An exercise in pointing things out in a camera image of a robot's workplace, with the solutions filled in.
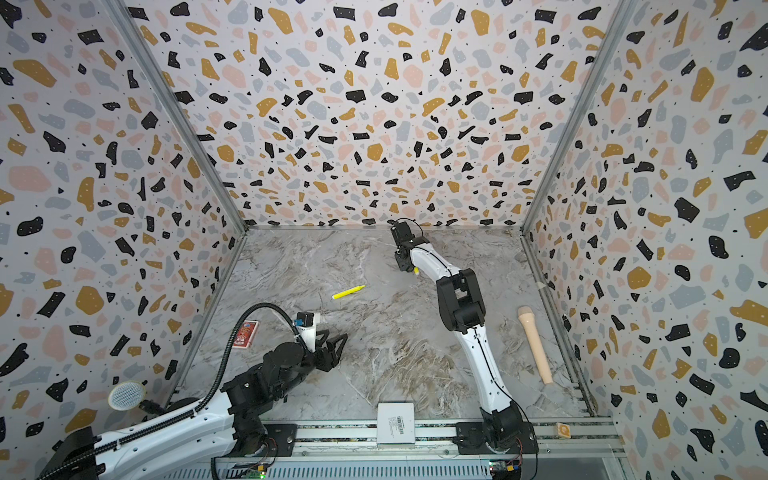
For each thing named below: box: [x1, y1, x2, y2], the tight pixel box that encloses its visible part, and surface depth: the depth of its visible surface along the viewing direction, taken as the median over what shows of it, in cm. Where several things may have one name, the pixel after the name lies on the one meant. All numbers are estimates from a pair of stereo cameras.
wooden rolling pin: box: [517, 306, 553, 384], surface depth 91 cm
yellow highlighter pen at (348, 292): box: [332, 284, 366, 300], surface depth 105 cm
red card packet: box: [232, 320, 259, 349], surface depth 92 cm
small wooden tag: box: [556, 422, 571, 438], surface depth 77 cm
